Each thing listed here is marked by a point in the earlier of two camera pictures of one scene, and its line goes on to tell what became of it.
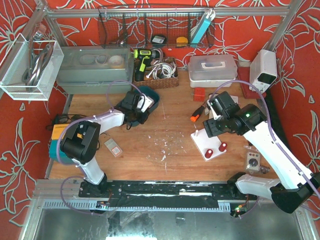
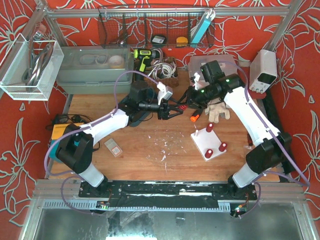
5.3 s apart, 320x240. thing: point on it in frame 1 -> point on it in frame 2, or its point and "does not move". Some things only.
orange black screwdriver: [196, 113] does not move
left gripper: [139, 117] -> [164, 111]
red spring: [208, 155] does not move
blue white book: [203, 26] does not move
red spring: [221, 148] does not move
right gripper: [211, 127] -> [189, 95]
